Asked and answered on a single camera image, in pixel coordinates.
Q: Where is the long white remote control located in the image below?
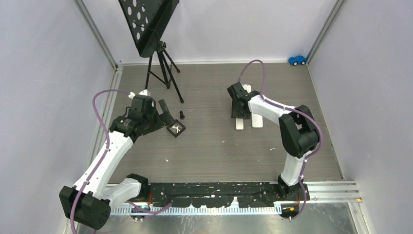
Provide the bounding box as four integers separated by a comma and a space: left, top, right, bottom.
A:
235, 118, 244, 131

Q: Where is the white remote with dark buttons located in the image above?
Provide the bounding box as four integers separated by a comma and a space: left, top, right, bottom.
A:
251, 114, 263, 128

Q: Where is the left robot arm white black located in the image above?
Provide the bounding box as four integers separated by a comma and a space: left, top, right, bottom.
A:
59, 95, 174, 233

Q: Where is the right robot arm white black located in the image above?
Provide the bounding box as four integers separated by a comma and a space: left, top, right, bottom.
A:
227, 82, 323, 200

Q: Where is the black framed display box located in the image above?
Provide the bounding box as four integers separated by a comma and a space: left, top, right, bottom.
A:
167, 119, 186, 137

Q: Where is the white chess pawn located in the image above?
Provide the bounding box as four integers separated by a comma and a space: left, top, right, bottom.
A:
172, 126, 180, 133

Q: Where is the blue toy car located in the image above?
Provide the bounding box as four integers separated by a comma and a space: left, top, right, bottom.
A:
288, 56, 307, 66

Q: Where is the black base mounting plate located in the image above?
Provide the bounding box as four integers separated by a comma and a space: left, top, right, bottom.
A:
130, 182, 310, 208

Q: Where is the black music stand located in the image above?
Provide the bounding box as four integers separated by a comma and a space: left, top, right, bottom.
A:
118, 0, 184, 103

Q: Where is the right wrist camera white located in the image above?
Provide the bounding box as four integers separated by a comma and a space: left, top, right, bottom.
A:
242, 84, 252, 93

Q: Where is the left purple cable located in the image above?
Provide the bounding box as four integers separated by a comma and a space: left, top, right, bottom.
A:
69, 89, 136, 234

